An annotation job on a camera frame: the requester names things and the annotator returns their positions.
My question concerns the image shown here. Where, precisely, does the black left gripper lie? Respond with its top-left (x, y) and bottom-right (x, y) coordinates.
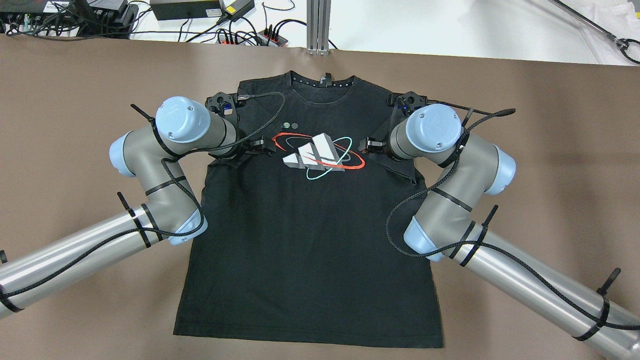
top-left (208, 139), bottom-right (277, 162)

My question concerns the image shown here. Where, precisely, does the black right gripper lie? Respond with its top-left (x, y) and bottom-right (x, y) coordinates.
top-left (358, 135), bottom-right (401, 162)

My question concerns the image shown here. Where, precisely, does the black graphic t-shirt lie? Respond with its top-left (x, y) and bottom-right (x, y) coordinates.
top-left (173, 71), bottom-right (444, 349)

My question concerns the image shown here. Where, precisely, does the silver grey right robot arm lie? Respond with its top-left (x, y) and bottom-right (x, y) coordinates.
top-left (359, 104), bottom-right (639, 360)

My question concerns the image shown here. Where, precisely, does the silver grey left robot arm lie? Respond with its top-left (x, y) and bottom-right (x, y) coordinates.
top-left (0, 92), bottom-right (256, 318)

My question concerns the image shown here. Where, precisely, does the grey orange power strip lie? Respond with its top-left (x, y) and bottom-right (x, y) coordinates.
top-left (214, 29), bottom-right (290, 47)

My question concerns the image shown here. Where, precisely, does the black power adapter yellow label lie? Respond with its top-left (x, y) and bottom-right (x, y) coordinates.
top-left (215, 0), bottom-right (255, 26)

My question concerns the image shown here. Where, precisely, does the black power supply box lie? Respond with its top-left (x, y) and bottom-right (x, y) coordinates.
top-left (149, 0), bottom-right (222, 21)

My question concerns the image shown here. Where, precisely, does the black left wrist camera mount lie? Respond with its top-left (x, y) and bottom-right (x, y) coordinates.
top-left (205, 91), bottom-right (250, 116)

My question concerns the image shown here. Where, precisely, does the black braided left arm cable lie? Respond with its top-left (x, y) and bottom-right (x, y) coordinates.
top-left (0, 91), bottom-right (286, 313)

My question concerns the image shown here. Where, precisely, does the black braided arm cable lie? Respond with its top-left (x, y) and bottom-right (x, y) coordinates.
top-left (0, 91), bottom-right (286, 313)
top-left (385, 100), bottom-right (640, 342)

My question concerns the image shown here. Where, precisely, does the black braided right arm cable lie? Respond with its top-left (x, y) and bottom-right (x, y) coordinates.
top-left (385, 100), bottom-right (640, 342)

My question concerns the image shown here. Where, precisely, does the aluminium profile post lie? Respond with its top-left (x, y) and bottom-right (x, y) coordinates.
top-left (306, 0), bottom-right (331, 56)

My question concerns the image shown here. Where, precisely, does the black electronics box with cables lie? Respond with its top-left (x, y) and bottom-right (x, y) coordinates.
top-left (0, 0), bottom-right (144, 39)

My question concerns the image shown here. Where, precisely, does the metal rod with ring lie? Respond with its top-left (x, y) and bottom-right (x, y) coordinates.
top-left (550, 0), bottom-right (640, 64)

